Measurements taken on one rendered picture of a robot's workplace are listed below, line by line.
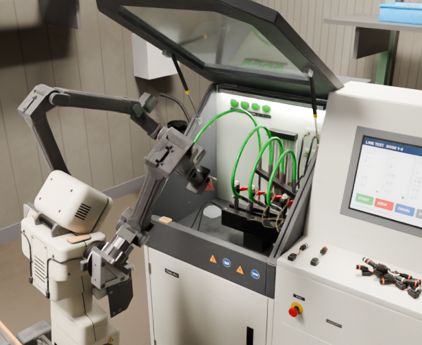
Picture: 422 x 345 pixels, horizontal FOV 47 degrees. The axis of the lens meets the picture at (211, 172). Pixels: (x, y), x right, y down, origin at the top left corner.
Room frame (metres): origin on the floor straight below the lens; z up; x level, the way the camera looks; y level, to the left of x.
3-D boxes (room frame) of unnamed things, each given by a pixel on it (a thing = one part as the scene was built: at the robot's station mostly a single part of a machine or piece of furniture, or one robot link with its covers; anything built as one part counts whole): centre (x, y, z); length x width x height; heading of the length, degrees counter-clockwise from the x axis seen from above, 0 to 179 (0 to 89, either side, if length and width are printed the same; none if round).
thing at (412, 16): (3.20, -1.25, 1.70); 0.32 x 0.22 x 0.10; 45
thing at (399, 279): (1.42, -0.62, 1.01); 0.23 x 0.11 x 0.06; 54
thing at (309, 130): (2.05, -0.46, 1.20); 0.13 x 0.03 x 0.31; 54
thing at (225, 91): (2.19, -0.27, 1.43); 0.54 x 0.03 x 0.02; 54
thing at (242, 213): (1.91, -0.21, 0.91); 0.34 x 0.10 x 0.15; 54
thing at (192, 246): (1.79, 0.03, 0.87); 0.62 x 0.04 x 0.16; 54
